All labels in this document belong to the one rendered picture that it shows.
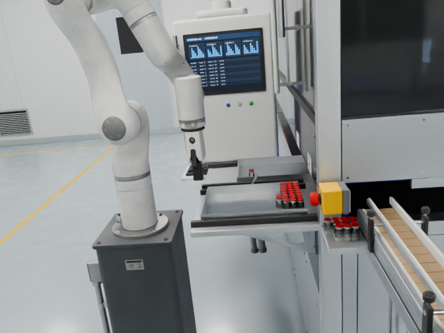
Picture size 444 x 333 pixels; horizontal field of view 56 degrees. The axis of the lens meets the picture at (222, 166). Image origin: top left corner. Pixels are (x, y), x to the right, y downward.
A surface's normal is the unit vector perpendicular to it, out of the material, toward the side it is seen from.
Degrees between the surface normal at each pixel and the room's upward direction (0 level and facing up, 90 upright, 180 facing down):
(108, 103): 60
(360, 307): 90
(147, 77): 90
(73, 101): 90
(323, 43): 90
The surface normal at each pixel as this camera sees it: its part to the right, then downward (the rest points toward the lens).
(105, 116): -0.29, -0.10
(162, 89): -0.06, 0.30
